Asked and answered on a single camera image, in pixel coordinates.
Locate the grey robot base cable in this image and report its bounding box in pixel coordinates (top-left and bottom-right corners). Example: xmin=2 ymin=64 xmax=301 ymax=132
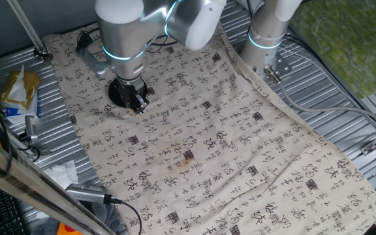
xmin=263 ymin=65 xmax=376 ymax=130

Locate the crumpled white tissue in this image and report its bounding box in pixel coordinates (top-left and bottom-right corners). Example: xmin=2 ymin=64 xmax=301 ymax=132
xmin=42 ymin=159 xmax=80 ymax=191

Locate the beige calligraphy print cloth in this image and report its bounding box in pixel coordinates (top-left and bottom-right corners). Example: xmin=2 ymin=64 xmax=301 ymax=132
xmin=42 ymin=19 xmax=376 ymax=235

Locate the wide aluminium frame beam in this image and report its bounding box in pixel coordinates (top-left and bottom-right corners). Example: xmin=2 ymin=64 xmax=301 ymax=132
xmin=0 ymin=129 xmax=118 ymax=235

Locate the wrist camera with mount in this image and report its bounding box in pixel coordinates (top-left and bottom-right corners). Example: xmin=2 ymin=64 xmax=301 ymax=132
xmin=76 ymin=30 xmax=114 ymax=78

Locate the grey camera stand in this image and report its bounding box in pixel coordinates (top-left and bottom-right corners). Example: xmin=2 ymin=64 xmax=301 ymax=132
xmin=17 ymin=114 xmax=51 ymax=156

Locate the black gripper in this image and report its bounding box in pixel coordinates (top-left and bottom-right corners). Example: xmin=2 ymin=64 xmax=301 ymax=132
xmin=114 ymin=77 xmax=150 ymax=115

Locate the orange emergency stop button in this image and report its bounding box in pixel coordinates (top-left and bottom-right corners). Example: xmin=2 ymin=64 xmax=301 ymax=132
xmin=56 ymin=222 xmax=85 ymax=235

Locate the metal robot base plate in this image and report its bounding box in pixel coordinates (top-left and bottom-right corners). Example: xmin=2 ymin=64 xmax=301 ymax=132
xmin=263 ymin=51 xmax=292 ymax=79

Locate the thin aluminium pole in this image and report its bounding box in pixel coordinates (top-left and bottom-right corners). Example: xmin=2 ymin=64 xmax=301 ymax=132
xmin=6 ymin=0 xmax=51 ymax=60

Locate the yellow tissue pack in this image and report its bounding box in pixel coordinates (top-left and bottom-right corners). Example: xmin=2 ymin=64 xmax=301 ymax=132
xmin=0 ymin=64 xmax=42 ymax=124

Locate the thin black cable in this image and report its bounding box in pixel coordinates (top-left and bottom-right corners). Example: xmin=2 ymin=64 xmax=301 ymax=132
xmin=76 ymin=27 xmax=101 ymax=43

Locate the round black scale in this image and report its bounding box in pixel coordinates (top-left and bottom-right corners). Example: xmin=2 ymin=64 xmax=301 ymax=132
xmin=107 ymin=76 xmax=149 ymax=109

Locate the green yellow mat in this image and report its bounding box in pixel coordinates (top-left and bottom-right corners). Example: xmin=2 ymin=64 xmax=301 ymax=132
xmin=288 ymin=0 xmax=376 ymax=99

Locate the silver camera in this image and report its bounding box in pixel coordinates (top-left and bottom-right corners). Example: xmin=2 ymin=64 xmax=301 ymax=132
xmin=65 ymin=183 xmax=108 ymax=205

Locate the black camera cable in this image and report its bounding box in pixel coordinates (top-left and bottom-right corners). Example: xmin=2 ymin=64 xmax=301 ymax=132
xmin=103 ymin=194 xmax=143 ymax=235

